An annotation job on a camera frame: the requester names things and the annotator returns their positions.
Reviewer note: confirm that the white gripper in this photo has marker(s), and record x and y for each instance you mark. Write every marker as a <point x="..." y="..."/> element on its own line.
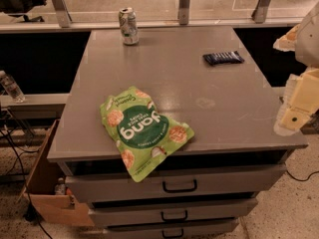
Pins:
<point x="309" y="39"/>

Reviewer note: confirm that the blue rxbar blueberry bar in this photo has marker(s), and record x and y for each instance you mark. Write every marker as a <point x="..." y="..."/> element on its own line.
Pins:
<point x="232" y="57"/>

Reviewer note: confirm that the green rice chip bag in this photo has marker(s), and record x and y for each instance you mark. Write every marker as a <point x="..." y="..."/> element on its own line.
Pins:
<point x="143" y="137"/>

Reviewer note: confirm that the grey drawer cabinet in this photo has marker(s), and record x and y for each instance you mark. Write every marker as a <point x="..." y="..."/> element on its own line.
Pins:
<point x="231" y="108"/>

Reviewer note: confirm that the bottom grey drawer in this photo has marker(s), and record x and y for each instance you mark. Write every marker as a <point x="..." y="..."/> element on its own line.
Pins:
<point x="176" y="230"/>

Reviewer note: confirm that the grey drawer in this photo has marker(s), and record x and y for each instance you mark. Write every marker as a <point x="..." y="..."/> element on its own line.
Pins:
<point x="176" y="230"/>
<point x="175" y="183"/>
<point x="171" y="212"/>

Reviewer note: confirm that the green white soda can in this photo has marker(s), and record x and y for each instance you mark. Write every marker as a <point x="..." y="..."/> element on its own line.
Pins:
<point x="128" y="26"/>

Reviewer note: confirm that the middle grey drawer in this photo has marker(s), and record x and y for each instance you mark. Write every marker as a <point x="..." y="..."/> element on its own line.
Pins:
<point x="171" y="212"/>

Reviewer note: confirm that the top grey drawer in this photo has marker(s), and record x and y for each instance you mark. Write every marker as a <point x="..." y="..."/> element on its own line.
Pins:
<point x="175" y="183"/>

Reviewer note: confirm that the small bottle in box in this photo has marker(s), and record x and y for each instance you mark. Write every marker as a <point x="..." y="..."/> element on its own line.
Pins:
<point x="60" y="187"/>

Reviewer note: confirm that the brown cardboard box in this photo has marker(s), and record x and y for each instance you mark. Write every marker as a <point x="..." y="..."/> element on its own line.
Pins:
<point x="41" y="182"/>

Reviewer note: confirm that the clear plastic water bottle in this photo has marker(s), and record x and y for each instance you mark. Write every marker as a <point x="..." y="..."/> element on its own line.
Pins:
<point x="11" y="87"/>

